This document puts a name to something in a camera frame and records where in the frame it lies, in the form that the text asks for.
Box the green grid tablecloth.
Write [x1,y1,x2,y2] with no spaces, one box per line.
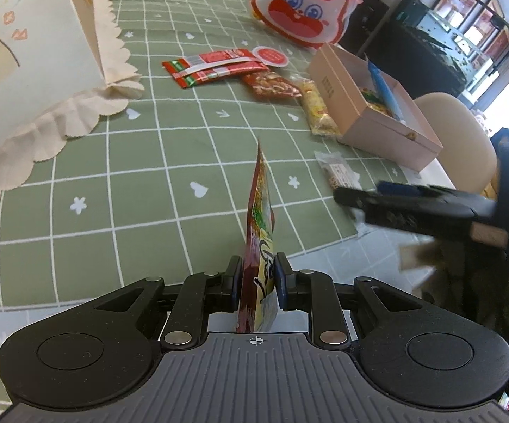
[0,0,411,309]

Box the yellow noodle snack packet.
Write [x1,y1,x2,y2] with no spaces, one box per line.
[296,78,340,139]

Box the red nut snack packet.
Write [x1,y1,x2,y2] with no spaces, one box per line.
[241,71,302,98]

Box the red white rabbit bag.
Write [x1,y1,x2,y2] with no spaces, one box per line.
[249,0,362,49]

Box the pink cardboard box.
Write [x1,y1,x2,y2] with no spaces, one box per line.
[308,44,442,172]

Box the beige chair right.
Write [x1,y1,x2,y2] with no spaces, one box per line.
[415,93,497,194]

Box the red long snack packet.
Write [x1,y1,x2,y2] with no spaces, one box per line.
[162,49,269,89]

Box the brown square snack packet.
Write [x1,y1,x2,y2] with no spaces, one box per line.
[315,151,361,190]

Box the white paper bag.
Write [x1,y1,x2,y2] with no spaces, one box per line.
[0,0,143,196]

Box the black cabinet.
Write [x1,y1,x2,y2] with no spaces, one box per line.
[339,0,509,110]

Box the green snack packet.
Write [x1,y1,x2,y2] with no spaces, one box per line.
[359,88,385,110]

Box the red white round packet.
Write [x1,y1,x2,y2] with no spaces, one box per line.
[252,46,290,68]

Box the blue white snack packet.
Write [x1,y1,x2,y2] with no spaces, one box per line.
[367,60,405,123]

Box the red yellow snack packet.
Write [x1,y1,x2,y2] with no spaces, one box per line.
[236,144,277,333]

